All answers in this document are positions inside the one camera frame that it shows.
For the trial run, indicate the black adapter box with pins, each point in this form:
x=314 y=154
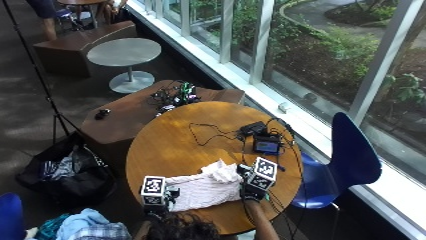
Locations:
x=253 y=128

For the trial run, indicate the teal cloth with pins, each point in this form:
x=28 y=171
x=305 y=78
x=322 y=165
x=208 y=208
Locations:
x=49 y=228

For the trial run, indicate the brown angular bench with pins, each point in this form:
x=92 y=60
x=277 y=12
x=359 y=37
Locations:
x=128 y=116
x=71 y=46

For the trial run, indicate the small black gadget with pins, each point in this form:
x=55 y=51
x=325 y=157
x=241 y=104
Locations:
x=101 y=114

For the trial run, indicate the white knitted cloth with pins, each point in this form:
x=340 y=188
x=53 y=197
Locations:
x=204 y=190

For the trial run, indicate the plaid cloth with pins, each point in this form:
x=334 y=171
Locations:
x=104 y=232

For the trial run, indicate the white marker cube glove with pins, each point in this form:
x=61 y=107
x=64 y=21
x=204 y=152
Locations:
x=262 y=173
x=153 y=190

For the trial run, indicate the black open bag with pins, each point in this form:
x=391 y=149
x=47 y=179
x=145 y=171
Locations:
x=75 y=186

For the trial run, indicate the white marker cube right glove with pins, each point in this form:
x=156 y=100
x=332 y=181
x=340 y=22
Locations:
x=262 y=173

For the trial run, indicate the round wooden café table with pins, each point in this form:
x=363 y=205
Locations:
x=81 y=2

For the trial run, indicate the black tripod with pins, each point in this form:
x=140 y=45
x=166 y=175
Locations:
x=40 y=78

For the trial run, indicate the person's right hand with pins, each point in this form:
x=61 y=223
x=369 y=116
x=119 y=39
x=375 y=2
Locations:
x=250 y=193

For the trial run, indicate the white marker cube left glove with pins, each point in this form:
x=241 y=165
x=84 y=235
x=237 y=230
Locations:
x=153 y=190

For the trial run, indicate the small device with blue screen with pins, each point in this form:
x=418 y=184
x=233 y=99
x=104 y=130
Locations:
x=266 y=145

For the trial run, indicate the light blue cloth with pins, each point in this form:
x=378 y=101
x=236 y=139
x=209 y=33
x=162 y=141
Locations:
x=80 y=221

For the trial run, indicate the person's left hand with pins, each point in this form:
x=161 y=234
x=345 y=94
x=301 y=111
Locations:
x=170 y=196

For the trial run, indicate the blue plastic chair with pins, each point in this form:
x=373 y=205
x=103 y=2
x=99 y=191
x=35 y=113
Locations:
x=11 y=216
x=353 y=156

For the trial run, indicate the small white sill fitting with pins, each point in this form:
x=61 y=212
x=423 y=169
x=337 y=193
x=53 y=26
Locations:
x=284 y=107

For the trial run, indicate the grey round pedestal table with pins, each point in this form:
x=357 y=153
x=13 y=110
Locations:
x=124 y=51

